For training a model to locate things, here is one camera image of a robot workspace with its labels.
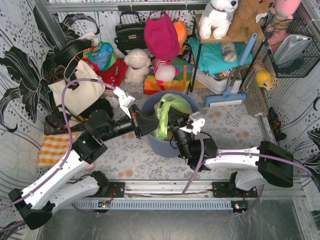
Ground pink plush pig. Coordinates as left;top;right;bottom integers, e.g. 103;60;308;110
153;58;180;85

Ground white plush lamb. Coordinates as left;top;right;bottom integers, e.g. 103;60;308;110
124;48;151;84

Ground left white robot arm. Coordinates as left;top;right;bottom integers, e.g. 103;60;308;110
8;104;159;230

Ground blue handled mop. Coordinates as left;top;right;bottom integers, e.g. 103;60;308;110
204;32;258;107

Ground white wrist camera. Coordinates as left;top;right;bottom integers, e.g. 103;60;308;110
179;111;206;135
113;86;135;118

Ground orange checked towel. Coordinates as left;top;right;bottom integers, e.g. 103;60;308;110
37;133;70;168

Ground colourful scarf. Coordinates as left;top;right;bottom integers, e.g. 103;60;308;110
82;41;117;71

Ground white plush dog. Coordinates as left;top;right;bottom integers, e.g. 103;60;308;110
198;0;239;40

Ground brown leather bag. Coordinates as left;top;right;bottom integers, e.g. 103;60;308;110
44;104;86;136

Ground yellow plush duck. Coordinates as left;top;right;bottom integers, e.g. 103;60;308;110
253;61;272;91

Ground cream canvas tote bag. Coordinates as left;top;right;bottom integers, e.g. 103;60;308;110
64;60;106;116

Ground green plastic trash bag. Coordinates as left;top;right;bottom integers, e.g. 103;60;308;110
153;93;193;140

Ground brown plush bear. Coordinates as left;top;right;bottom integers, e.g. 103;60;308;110
227;0;275;38

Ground teal folded cloth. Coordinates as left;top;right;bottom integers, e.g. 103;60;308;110
197;42;246;75

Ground metal base rail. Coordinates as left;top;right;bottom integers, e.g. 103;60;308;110
50;180;258;212

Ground red folded cloth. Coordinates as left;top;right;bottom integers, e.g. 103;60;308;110
96;58;128;87

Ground silver foil pouch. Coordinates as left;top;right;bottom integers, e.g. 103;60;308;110
273;34;312;65

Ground rainbow striped bag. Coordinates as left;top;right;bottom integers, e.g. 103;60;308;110
143;57;194;95

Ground blue plastic trash bin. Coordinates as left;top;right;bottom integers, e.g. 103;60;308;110
141;90;199;158

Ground pink glasses case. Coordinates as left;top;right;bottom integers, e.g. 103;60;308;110
84;162;96;171

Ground magenta hanging cloth bag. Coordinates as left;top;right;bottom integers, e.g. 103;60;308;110
144;13;180;61

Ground pink plush toy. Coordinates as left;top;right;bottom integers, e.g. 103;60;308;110
265;0;301;32

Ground black wire basket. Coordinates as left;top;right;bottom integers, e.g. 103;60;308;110
261;12;320;78

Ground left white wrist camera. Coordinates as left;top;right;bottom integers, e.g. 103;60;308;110
113;86;135;118

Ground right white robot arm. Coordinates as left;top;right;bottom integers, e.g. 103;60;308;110
168;107;294;194

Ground black leather handbag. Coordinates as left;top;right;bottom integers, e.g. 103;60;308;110
114;11;148;56

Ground black curved hat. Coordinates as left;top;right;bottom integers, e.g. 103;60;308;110
54;39;93;67

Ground orange plush toy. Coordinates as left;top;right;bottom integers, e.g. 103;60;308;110
173;21;188;53

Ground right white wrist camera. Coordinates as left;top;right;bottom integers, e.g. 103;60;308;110
179;111;206;135

